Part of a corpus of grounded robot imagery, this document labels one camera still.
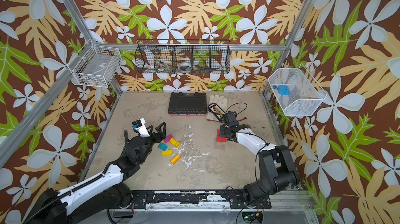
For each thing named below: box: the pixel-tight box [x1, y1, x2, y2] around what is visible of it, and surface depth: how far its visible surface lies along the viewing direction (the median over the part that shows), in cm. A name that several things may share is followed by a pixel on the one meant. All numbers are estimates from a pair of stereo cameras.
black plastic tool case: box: [168, 92, 207, 117], surface depth 110 cm
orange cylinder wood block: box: [169, 154, 182, 166], surface depth 88 cm
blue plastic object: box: [272, 84, 291, 96], surface depth 88 cm
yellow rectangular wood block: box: [161, 149, 173, 157], surface depth 90 cm
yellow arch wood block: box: [169, 137, 180, 148], surface depth 94 cm
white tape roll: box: [178, 61, 192, 71], surface depth 100 cm
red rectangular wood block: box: [216, 136, 228, 143], surface depth 97 cm
